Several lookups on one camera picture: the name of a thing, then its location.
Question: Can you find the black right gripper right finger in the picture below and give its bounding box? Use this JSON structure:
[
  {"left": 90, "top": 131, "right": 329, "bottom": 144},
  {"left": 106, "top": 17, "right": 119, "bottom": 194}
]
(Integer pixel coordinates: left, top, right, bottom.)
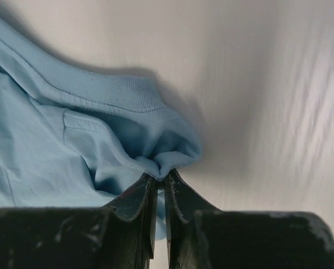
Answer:
[{"left": 164, "top": 170, "right": 334, "bottom": 268}]

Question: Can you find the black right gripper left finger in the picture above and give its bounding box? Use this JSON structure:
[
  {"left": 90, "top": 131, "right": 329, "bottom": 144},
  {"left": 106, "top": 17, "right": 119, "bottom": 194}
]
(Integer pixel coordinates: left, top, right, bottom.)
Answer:
[{"left": 0, "top": 175, "right": 157, "bottom": 268}]

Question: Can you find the light blue printed t-shirt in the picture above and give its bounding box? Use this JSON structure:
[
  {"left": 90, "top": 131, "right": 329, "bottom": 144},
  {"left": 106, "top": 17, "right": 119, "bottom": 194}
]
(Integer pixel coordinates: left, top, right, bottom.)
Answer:
[{"left": 0, "top": 8, "right": 204, "bottom": 242}]

